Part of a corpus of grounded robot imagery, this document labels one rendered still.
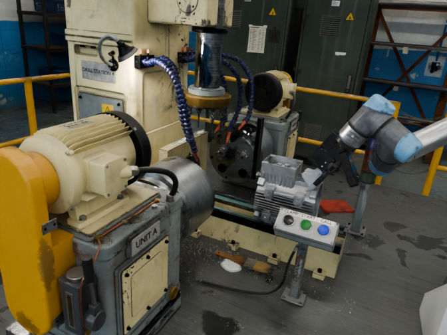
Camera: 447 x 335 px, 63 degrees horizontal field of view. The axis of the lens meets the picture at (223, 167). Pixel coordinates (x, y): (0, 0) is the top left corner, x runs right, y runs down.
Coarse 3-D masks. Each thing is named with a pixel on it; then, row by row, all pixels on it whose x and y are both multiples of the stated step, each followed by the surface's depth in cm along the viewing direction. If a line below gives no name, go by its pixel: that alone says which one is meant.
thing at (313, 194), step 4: (260, 180) 125; (264, 180) 124; (260, 184) 124; (264, 184) 125; (312, 192) 118; (316, 192) 118; (312, 196) 118; (316, 196) 118; (256, 212) 129; (260, 212) 129; (256, 216) 129; (260, 216) 130
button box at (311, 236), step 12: (300, 216) 104; (312, 216) 104; (276, 228) 104; (288, 228) 103; (300, 228) 102; (312, 228) 102; (336, 228) 100; (300, 240) 104; (312, 240) 100; (324, 240) 99
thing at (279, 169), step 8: (264, 160) 126; (272, 160) 131; (280, 160) 132; (288, 160) 130; (296, 160) 129; (264, 168) 125; (272, 168) 123; (280, 168) 122; (288, 168) 121; (296, 168) 121; (264, 176) 126; (272, 176) 124; (280, 176) 123; (288, 176) 122; (296, 176) 123; (272, 184) 125; (280, 184) 124; (288, 184) 123
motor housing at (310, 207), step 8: (296, 184) 123; (304, 184) 122; (320, 184) 123; (256, 192) 125; (280, 192) 122; (288, 192) 122; (296, 192) 121; (304, 192) 121; (320, 192) 132; (256, 200) 126; (264, 200) 124; (272, 200) 123; (280, 200) 121; (288, 200) 121; (304, 200) 120; (312, 200) 119; (320, 200) 133; (256, 208) 126; (264, 208) 125; (272, 208) 123; (288, 208) 120; (296, 208) 120; (304, 208) 119; (312, 208) 117; (272, 216) 125
